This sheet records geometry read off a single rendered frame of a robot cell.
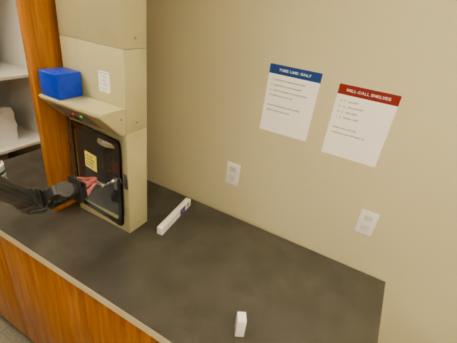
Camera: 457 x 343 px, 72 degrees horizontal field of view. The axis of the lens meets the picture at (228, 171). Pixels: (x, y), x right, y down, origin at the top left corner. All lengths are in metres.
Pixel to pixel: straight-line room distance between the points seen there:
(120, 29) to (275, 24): 0.56
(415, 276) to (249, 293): 0.69
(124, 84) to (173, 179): 0.75
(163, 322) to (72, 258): 0.47
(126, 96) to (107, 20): 0.24
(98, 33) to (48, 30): 0.26
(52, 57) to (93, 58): 0.23
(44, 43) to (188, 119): 0.66
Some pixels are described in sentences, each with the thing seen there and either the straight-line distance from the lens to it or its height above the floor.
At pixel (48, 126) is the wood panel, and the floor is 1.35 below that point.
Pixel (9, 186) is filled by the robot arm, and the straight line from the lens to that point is 1.07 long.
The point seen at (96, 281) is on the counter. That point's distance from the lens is 1.31.
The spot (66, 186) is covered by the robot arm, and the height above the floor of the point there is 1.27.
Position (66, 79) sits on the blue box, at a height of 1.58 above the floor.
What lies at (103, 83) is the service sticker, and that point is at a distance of 1.26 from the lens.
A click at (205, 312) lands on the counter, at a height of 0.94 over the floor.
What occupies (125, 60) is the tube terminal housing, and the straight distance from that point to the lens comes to 1.17.
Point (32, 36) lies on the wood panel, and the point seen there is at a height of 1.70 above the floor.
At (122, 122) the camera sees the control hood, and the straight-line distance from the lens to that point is 1.21.
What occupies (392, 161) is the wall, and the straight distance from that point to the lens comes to 1.31.
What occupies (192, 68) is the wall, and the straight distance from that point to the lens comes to 1.52.
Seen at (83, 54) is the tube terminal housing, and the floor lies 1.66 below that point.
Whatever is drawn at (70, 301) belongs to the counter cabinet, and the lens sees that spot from 1.57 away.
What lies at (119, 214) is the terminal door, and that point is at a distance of 1.41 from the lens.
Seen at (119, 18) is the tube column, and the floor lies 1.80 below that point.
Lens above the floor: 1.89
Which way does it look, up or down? 28 degrees down
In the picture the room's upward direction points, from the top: 8 degrees clockwise
